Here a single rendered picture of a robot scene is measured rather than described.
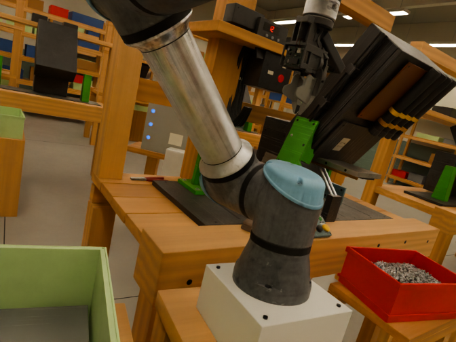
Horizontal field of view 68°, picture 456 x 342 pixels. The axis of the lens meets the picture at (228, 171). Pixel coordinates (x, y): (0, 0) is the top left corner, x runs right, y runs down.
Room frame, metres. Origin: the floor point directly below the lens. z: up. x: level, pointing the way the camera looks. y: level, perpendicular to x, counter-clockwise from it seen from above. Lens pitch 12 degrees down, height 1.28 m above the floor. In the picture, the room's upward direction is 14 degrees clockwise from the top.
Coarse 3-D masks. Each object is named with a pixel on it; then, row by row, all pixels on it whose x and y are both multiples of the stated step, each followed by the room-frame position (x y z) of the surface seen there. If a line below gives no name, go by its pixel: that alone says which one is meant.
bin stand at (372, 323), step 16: (336, 288) 0.97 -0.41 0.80; (352, 304) 0.92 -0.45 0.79; (368, 320) 1.14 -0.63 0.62; (432, 320) 0.91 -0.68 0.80; (448, 320) 0.93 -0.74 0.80; (368, 336) 1.13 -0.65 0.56; (400, 336) 0.80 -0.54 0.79; (416, 336) 0.81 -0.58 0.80; (432, 336) 0.87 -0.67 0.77; (448, 336) 0.97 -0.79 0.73
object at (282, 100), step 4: (292, 72) 6.31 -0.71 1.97; (268, 92) 6.73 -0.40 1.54; (272, 92) 6.64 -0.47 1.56; (268, 96) 6.70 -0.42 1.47; (272, 96) 6.61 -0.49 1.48; (276, 96) 6.51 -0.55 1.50; (280, 96) 6.41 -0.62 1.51; (284, 96) 6.34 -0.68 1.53; (268, 100) 6.70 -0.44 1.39; (272, 100) 6.59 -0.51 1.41; (276, 100) 6.49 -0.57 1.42; (280, 100) 6.39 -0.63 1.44; (284, 100) 6.36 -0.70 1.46; (288, 100) 6.50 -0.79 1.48; (268, 104) 6.71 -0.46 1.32; (280, 104) 6.37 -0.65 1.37; (284, 104) 6.32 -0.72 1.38; (288, 104) 6.37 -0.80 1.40; (280, 108) 6.35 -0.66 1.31; (288, 108) 6.39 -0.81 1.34; (260, 128) 6.70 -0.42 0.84; (260, 132) 6.70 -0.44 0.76; (256, 148) 6.71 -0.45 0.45; (344, 176) 7.62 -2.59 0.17
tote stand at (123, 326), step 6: (120, 306) 0.66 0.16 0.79; (120, 312) 0.64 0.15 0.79; (126, 312) 0.64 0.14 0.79; (120, 318) 0.62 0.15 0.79; (126, 318) 0.62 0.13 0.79; (120, 324) 0.60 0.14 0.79; (126, 324) 0.61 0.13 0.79; (120, 330) 0.59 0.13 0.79; (126, 330) 0.59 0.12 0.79; (120, 336) 0.57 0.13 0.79; (126, 336) 0.58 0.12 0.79
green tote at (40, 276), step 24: (0, 264) 0.50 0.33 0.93; (24, 264) 0.52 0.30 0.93; (48, 264) 0.53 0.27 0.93; (72, 264) 0.55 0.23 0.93; (96, 264) 0.57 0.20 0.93; (0, 288) 0.50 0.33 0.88; (24, 288) 0.52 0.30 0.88; (48, 288) 0.54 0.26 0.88; (72, 288) 0.55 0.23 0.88; (96, 288) 0.53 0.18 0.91; (96, 312) 0.49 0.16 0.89; (96, 336) 0.46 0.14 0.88
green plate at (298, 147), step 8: (296, 120) 1.40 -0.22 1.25; (304, 120) 1.37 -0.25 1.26; (312, 120) 1.34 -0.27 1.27; (296, 128) 1.38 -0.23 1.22; (304, 128) 1.35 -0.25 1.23; (312, 128) 1.32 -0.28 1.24; (288, 136) 1.38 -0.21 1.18; (296, 136) 1.36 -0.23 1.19; (304, 136) 1.33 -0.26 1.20; (312, 136) 1.31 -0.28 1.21; (288, 144) 1.37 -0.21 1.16; (296, 144) 1.34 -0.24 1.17; (304, 144) 1.31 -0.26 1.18; (280, 152) 1.38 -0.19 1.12; (288, 152) 1.35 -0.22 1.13; (296, 152) 1.32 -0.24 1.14; (304, 152) 1.30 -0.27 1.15; (312, 152) 1.35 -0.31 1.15; (288, 160) 1.33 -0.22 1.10; (296, 160) 1.30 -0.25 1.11; (304, 160) 1.33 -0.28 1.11
